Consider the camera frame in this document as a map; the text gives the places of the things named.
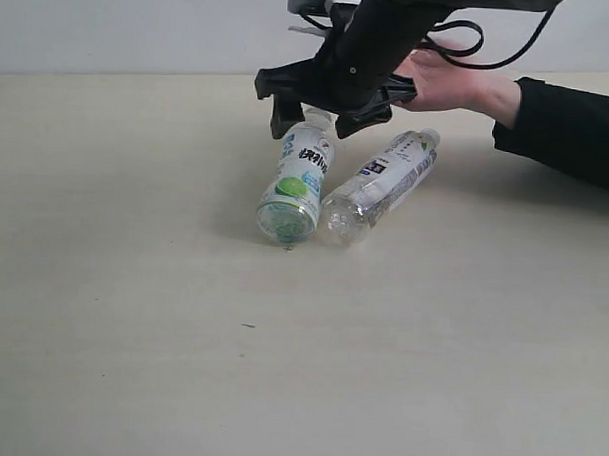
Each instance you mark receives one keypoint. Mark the green label Gatorade bottle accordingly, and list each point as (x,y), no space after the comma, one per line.
(289,210)

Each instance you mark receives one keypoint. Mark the clear white-capped water bottle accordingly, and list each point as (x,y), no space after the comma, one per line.
(354,208)

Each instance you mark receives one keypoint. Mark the person's open bare hand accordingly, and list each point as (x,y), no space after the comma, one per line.
(441,86)

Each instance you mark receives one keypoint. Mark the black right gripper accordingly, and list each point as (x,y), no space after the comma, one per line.
(352,74)

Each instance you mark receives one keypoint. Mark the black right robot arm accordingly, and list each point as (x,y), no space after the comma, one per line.
(455,57)

